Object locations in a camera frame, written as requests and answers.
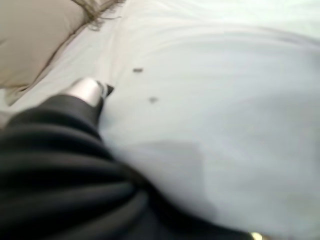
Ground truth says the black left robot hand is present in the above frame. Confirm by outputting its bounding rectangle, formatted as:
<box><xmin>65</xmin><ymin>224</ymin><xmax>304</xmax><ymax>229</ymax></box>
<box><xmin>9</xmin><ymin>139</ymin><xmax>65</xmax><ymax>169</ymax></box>
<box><xmin>0</xmin><ymin>77</ymin><xmax>251</xmax><ymax>240</ymax></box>

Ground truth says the white duvet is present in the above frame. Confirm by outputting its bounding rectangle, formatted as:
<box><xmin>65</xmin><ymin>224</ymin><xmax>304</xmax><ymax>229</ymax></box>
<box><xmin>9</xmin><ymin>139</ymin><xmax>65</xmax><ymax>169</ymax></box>
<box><xmin>98</xmin><ymin>22</ymin><xmax>320</xmax><ymax>240</ymax></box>

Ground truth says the white bed sheet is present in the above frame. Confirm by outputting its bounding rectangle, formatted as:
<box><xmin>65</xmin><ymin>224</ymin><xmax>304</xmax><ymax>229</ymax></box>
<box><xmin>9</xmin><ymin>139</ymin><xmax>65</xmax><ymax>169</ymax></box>
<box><xmin>0</xmin><ymin>0</ymin><xmax>320</xmax><ymax>126</ymax></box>

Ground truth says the beige pillow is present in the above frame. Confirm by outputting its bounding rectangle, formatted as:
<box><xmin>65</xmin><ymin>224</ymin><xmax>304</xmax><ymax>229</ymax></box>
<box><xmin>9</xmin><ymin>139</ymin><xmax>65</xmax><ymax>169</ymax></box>
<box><xmin>0</xmin><ymin>0</ymin><xmax>87</xmax><ymax>106</ymax></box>

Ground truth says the fringed woven decorative pillow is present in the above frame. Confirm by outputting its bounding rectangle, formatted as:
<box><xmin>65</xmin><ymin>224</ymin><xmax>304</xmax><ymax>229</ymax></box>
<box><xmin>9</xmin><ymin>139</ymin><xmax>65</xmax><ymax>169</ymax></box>
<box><xmin>71</xmin><ymin>0</ymin><xmax>126</xmax><ymax>32</ymax></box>

